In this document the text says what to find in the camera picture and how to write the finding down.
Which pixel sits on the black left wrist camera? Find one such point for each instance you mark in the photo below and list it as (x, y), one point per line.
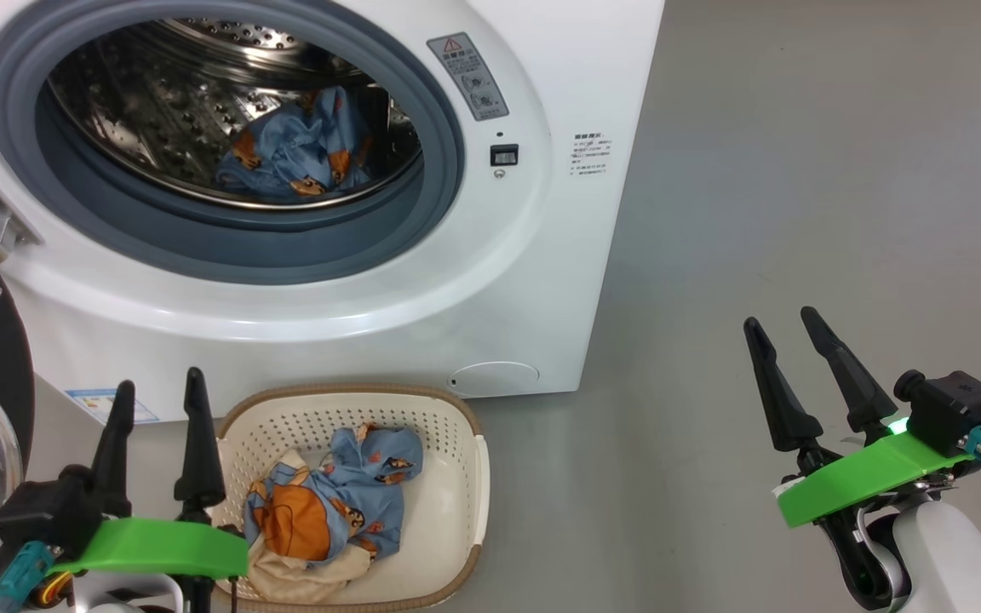
(52, 511)

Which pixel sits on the grey warning sticker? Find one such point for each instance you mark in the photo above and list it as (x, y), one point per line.
(469, 77)

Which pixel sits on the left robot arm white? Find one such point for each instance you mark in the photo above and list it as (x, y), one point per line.
(116, 596)

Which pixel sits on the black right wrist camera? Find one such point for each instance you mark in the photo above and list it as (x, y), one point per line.
(955, 409)

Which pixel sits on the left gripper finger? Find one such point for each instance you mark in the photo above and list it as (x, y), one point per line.
(198, 451)
(114, 451)

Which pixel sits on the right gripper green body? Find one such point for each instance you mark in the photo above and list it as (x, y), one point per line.
(865, 477)

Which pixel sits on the blue orange cream garment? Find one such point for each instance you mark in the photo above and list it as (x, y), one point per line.
(337, 502)

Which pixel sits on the blue energy label sticker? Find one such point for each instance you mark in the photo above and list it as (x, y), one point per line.
(111, 407)

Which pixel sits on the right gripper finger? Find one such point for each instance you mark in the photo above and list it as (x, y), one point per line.
(780, 400)
(848, 375)

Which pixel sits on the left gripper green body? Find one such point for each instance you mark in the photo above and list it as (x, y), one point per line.
(158, 545)

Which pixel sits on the round white filter cover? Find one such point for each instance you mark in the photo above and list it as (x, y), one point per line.
(495, 379)

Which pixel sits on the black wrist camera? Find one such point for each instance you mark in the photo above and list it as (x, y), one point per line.
(955, 409)
(52, 511)

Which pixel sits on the blue bear-print garment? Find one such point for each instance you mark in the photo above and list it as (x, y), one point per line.
(295, 149)

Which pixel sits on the cream perforated laundry basket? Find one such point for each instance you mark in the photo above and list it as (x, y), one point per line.
(448, 477)

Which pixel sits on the white front-load washing machine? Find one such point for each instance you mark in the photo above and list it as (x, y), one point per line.
(542, 255)

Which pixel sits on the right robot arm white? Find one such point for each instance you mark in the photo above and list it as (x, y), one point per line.
(959, 562)

